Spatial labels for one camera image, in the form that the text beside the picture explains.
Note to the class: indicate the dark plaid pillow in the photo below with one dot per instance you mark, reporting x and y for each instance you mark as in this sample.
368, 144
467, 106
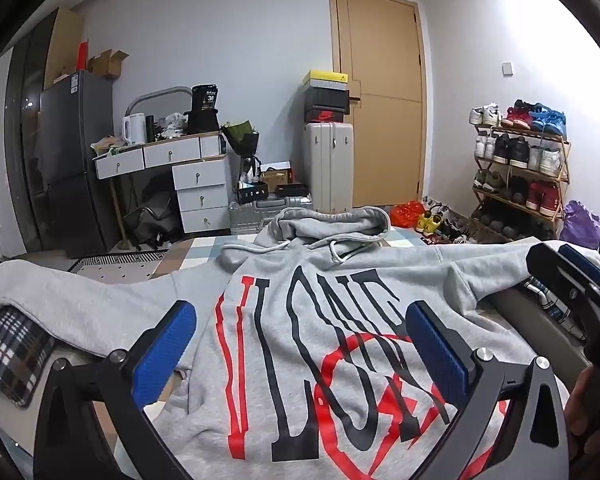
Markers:
10, 350

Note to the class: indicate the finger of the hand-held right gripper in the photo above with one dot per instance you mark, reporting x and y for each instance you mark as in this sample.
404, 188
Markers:
555, 275
582, 265

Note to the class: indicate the flat cardboard box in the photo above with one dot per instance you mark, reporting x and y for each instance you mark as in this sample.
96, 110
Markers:
65, 45

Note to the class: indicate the wooden door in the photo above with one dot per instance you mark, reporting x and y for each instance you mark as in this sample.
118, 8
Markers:
385, 150

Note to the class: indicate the black paper bag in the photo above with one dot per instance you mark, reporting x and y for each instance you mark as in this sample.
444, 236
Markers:
203, 110

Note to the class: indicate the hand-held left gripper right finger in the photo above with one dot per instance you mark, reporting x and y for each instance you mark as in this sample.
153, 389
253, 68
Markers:
435, 355

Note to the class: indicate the dark glossy cabinet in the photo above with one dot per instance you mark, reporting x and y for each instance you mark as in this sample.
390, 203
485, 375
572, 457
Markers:
27, 135

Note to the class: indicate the open cardboard box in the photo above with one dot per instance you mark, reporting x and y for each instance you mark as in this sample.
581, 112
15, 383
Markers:
107, 65

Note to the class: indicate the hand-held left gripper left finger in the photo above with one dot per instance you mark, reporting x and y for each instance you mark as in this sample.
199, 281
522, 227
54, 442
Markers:
165, 350

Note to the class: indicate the black tray box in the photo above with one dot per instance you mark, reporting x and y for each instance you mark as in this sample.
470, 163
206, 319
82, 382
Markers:
292, 191

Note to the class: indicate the red box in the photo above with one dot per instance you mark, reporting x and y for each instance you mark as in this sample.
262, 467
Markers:
82, 55

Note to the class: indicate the orange plastic bag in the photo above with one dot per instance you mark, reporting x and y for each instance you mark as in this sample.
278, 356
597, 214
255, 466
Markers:
406, 214

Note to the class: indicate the checked bed blanket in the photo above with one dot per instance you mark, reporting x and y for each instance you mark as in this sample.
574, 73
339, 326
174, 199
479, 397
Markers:
200, 255

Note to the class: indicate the white hard suitcase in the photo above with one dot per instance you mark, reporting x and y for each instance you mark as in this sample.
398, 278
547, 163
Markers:
329, 165

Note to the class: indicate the black and white rug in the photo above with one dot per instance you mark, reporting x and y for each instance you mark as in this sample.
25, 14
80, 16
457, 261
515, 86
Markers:
110, 260

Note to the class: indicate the white electric kettle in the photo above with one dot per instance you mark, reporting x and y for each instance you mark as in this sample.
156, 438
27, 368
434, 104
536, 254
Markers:
134, 130

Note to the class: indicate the dark grey refrigerator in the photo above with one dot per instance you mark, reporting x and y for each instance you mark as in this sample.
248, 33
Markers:
75, 160

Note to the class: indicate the grey curved mirror frame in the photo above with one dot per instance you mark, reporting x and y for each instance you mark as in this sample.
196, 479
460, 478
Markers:
155, 94

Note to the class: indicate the white desk with drawers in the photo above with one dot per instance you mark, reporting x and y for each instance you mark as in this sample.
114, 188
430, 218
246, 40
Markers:
200, 200

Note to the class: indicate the dark wrapped flower bouquet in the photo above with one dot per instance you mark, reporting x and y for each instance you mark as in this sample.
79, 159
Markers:
241, 142

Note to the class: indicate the person's right hand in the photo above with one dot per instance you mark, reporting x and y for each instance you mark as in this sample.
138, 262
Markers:
580, 400

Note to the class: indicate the white crumpled cloth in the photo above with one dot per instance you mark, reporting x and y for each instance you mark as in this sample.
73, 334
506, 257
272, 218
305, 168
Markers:
174, 125

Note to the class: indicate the black box with white print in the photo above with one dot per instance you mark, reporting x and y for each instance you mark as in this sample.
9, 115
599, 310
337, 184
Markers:
252, 194

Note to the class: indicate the grey printed hoodie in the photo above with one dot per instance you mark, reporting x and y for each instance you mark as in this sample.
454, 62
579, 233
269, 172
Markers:
290, 260

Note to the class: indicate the silver hard suitcase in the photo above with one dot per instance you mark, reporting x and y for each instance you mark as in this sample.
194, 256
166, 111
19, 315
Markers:
260, 215

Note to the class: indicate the heap of loose shoes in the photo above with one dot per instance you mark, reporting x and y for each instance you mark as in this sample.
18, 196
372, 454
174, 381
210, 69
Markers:
445, 225

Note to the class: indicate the purple plastic bag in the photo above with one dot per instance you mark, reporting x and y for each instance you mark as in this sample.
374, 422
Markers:
582, 227

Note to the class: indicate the black bottle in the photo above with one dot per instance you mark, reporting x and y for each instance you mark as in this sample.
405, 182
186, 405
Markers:
151, 130

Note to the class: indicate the yellow shoebox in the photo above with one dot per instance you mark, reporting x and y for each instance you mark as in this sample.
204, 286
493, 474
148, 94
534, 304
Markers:
325, 79

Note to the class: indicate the red and black shoebox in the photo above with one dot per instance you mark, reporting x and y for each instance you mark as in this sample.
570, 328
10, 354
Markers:
326, 114

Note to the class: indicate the small brown box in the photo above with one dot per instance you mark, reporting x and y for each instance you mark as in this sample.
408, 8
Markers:
274, 181

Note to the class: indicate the white wall switch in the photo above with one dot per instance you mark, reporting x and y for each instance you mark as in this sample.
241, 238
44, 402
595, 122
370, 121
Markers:
507, 68

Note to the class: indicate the blue plaid shirt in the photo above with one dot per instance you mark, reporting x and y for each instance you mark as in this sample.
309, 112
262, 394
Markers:
555, 310

